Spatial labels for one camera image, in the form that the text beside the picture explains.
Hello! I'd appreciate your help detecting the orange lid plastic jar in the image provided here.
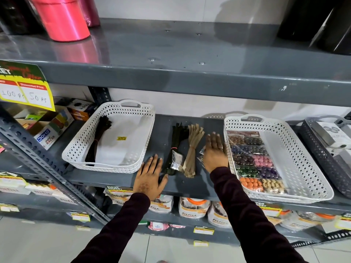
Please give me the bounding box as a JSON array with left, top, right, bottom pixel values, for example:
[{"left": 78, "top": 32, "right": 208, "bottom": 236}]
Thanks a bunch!
[
  {"left": 207, "top": 201, "right": 232, "bottom": 228},
  {"left": 149, "top": 195, "right": 174, "bottom": 214},
  {"left": 178, "top": 197, "right": 211, "bottom": 219}
]

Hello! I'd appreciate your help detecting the colourful crayon box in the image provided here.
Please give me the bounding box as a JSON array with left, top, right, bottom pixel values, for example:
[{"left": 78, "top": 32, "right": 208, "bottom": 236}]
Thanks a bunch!
[{"left": 33, "top": 106, "right": 75, "bottom": 151}]

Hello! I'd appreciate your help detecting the grey metal shelf rack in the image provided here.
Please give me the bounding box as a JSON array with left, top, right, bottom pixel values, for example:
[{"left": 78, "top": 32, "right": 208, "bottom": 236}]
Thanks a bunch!
[{"left": 0, "top": 18, "right": 351, "bottom": 249}]

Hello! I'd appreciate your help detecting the bright pink ribbon roll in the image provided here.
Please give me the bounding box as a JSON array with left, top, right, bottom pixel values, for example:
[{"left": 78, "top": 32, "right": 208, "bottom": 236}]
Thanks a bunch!
[{"left": 29, "top": 0, "right": 91, "bottom": 42}]

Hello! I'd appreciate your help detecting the black zipper bundle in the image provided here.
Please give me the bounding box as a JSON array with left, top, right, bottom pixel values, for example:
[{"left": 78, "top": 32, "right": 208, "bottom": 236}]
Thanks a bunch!
[{"left": 85, "top": 115, "right": 112, "bottom": 167}]

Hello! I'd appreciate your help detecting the black ribbon roll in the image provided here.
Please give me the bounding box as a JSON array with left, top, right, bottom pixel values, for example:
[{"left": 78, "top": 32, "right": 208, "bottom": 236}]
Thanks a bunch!
[
  {"left": 0, "top": 0, "right": 45, "bottom": 36},
  {"left": 277, "top": 0, "right": 351, "bottom": 56}
]

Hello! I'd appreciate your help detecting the person's left hand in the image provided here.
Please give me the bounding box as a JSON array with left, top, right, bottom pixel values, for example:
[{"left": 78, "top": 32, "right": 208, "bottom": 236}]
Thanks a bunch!
[{"left": 133, "top": 154, "right": 169, "bottom": 201}]

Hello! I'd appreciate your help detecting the person's right forearm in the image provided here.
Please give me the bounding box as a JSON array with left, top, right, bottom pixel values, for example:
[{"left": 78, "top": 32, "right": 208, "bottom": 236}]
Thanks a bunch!
[{"left": 210, "top": 166, "right": 309, "bottom": 263}]

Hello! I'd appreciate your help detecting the white perforated plastic basket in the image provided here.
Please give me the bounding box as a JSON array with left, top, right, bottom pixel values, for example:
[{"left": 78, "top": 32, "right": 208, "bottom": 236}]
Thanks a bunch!
[
  {"left": 62, "top": 99, "right": 156, "bottom": 174},
  {"left": 223, "top": 114, "right": 335, "bottom": 204}
]

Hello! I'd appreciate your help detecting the yellow price sign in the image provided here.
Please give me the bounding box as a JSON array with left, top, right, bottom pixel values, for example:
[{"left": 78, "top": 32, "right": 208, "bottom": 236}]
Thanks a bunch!
[{"left": 0, "top": 60, "right": 56, "bottom": 112}]

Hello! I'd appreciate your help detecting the black cardboard box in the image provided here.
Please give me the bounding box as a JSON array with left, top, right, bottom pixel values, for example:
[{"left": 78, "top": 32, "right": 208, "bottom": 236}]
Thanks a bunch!
[{"left": 67, "top": 98, "right": 97, "bottom": 121}]

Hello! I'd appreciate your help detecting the person's right hand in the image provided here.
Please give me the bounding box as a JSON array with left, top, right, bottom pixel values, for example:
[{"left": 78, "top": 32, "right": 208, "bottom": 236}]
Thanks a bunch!
[{"left": 202, "top": 132, "right": 229, "bottom": 174}]

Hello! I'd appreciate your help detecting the beige zipper bundle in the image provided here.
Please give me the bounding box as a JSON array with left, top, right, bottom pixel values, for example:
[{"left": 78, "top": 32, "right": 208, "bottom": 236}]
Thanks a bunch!
[{"left": 182, "top": 124, "right": 205, "bottom": 178}]

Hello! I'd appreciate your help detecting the clear plastic packet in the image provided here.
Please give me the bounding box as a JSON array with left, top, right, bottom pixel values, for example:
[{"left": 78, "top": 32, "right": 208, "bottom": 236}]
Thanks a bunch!
[{"left": 198, "top": 146, "right": 209, "bottom": 165}]

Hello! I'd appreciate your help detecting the packet of coloured buttons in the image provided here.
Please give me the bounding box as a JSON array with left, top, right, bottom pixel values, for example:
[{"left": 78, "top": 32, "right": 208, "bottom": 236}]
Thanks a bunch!
[{"left": 227, "top": 130, "right": 289, "bottom": 195}]

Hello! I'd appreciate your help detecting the dark pink ribbon roll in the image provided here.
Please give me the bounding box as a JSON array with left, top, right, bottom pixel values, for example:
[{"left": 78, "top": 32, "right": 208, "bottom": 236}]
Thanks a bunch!
[{"left": 78, "top": 0, "right": 101, "bottom": 28}]

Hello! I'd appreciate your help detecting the grey perforated plastic basket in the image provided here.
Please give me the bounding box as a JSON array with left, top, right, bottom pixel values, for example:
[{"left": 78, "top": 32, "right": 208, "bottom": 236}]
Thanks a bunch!
[{"left": 298, "top": 115, "right": 351, "bottom": 199}]

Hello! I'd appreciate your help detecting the dark green zipper bundle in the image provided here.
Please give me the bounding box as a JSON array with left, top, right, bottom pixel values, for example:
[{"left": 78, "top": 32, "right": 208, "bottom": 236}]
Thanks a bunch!
[{"left": 161, "top": 122, "right": 190, "bottom": 176}]

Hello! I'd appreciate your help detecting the person's left forearm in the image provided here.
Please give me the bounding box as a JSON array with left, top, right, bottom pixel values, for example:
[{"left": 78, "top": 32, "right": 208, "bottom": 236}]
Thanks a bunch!
[{"left": 71, "top": 192, "right": 151, "bottom": 263}]

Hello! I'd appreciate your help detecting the white product box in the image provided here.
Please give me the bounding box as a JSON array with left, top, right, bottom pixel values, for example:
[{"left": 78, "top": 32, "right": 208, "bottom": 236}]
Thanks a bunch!
[{"left": 312, "top": 121, "right": 351, "bottom": 162}]

